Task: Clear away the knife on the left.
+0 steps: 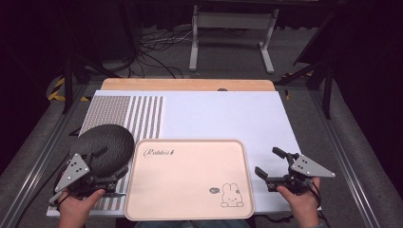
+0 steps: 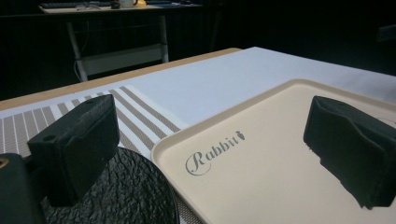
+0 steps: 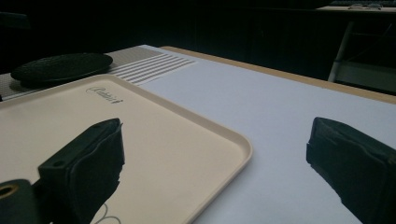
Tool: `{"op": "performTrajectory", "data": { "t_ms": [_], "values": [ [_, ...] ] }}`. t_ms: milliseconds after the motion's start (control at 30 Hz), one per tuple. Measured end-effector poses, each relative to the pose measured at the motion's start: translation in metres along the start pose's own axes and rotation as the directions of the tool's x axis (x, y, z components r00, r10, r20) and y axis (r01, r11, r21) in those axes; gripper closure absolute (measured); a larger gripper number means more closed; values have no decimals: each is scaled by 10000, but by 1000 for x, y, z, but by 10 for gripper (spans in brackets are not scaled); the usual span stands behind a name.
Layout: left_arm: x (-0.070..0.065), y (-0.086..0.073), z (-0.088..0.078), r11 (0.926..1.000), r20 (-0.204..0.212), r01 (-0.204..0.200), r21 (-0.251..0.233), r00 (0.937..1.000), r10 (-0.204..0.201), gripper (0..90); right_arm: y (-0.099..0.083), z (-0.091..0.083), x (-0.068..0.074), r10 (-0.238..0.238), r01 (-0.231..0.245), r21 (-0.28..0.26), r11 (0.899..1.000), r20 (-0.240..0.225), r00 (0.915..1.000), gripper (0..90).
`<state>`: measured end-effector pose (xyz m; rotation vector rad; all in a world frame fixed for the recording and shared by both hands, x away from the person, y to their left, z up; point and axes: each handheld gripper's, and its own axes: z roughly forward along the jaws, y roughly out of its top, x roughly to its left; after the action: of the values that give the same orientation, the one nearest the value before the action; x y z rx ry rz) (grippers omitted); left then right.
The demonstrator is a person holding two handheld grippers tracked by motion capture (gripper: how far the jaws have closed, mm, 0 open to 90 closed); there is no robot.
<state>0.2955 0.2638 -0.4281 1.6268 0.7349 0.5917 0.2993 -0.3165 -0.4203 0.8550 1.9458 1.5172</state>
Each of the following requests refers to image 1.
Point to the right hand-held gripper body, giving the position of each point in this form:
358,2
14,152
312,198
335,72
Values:
307,167

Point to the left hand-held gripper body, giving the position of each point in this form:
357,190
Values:
76,169

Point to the person's right hand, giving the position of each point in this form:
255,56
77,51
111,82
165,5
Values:
301,207

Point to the person's left hand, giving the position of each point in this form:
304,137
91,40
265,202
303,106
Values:
76,210

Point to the grey striped placemat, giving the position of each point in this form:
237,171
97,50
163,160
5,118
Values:
145,115

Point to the white table mat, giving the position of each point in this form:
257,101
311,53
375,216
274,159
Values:
221,117

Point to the pink tray with rabbit print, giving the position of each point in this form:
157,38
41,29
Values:
190,179

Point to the yellow black floor tape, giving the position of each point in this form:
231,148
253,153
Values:
57,91

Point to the black stand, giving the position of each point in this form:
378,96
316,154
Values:
67,85
327,95

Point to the white metal stand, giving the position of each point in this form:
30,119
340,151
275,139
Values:
233,20

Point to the aluminium rail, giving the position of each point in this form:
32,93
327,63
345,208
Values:
345,158
41,155

